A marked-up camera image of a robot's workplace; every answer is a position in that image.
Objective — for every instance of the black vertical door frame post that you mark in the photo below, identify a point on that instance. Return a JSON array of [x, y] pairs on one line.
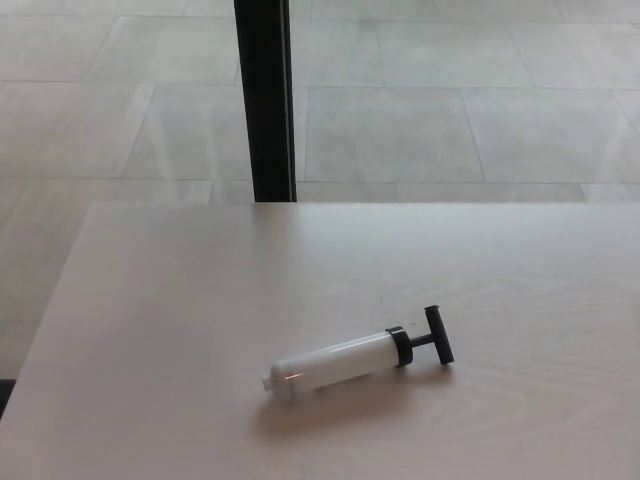
[[262, 100]]

